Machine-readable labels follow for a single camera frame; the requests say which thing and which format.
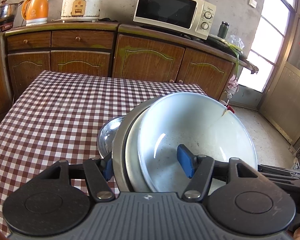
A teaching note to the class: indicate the cream microwave oven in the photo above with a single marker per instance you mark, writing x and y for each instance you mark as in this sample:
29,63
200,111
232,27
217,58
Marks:
165,7

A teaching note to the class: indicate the plain white shallow bowl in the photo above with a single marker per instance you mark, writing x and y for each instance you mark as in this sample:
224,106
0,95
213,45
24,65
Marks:
190,120

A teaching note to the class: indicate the medium steel plate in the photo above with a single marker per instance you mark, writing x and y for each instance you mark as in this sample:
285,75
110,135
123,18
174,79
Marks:
132,155

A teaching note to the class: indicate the small steel plate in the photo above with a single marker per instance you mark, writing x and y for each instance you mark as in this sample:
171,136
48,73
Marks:
107,137

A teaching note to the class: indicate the red white checkered tablecloth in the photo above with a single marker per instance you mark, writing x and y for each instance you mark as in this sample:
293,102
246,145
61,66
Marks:
52,117

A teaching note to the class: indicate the white wall socket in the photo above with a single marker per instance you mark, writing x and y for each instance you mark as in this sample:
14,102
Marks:
252,2

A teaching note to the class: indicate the orange electric kettle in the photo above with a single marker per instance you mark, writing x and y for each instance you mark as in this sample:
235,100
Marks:
36,7

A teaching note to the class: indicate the dark flat tray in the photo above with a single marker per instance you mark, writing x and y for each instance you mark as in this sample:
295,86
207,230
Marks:
217,41

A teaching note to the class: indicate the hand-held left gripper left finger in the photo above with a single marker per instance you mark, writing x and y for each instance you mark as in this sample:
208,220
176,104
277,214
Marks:
108,167

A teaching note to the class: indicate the clear plastic bag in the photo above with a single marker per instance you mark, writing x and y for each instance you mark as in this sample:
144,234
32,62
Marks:
236,42

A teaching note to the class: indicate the red induction cooker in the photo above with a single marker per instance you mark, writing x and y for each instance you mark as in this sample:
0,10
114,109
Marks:
2,25

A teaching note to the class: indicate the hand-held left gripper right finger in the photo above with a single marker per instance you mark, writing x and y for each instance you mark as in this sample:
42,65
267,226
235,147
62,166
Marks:
186,160

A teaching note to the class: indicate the wooden cabinet with drawers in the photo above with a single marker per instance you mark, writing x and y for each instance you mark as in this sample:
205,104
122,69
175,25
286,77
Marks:
77,62

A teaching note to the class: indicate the large steel plate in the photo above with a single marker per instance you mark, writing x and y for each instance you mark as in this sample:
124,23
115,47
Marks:
118,155

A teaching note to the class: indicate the pink cloth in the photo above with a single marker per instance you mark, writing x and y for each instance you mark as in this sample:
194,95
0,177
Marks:
233,82

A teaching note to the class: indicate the double door wooden cabinet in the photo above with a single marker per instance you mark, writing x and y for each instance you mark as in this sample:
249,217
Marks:
150,62

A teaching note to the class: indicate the green onions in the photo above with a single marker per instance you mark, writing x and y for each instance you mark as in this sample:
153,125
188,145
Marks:
236,55

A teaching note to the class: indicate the bright window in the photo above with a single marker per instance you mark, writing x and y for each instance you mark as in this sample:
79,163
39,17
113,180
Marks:
272,30

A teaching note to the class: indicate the white rice cooker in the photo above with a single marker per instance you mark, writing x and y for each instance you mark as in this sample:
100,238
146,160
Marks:
80,5

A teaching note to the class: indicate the dark green bottle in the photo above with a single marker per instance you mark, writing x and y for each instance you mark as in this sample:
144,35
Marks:
223,30

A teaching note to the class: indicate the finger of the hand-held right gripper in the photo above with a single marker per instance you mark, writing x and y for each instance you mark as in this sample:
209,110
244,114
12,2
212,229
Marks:
277,171

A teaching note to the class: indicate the black cloth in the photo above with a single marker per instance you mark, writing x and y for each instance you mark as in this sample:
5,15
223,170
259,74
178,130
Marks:
107,19

